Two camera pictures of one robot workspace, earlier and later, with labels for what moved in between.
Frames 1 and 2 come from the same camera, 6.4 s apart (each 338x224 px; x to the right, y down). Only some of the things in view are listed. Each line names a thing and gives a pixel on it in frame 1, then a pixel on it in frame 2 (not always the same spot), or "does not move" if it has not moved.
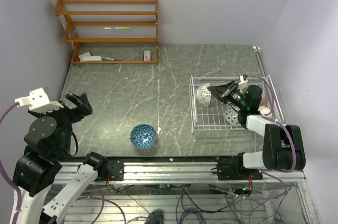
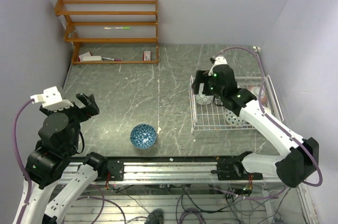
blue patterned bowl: (204, 95) does not move
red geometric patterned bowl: (143, 136) does not move
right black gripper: (222, 91) → (202, 76)
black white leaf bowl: (231, 115) does not move
